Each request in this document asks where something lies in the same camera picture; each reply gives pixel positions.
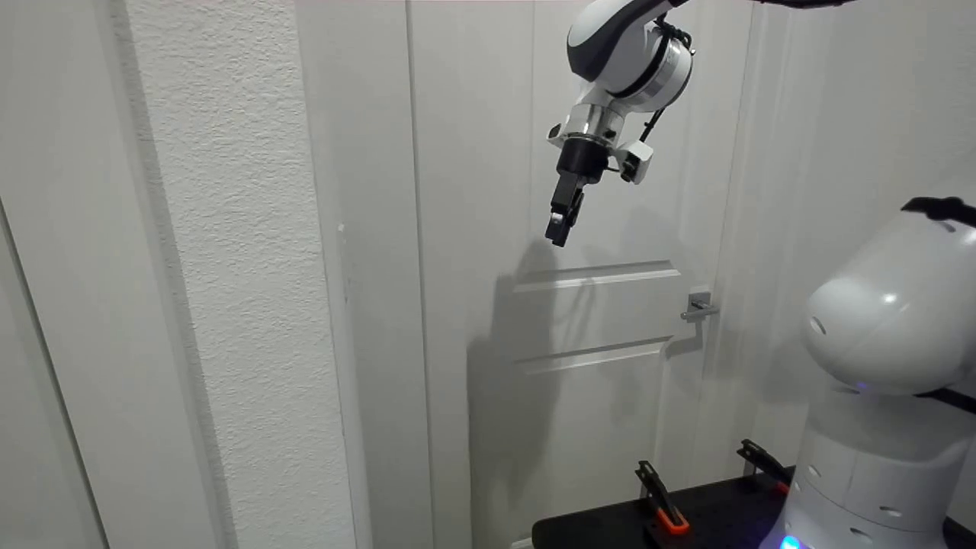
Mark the black orange table clamp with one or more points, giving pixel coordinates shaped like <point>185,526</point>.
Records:
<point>763,465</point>
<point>664,501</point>

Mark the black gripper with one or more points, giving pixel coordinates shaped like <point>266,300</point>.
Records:
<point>580,160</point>

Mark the white wall light switch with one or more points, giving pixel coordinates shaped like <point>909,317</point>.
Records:
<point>341,231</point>

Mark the white panelled door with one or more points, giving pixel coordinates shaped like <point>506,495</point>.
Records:
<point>600,336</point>

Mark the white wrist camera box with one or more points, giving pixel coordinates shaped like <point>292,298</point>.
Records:
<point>635,163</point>

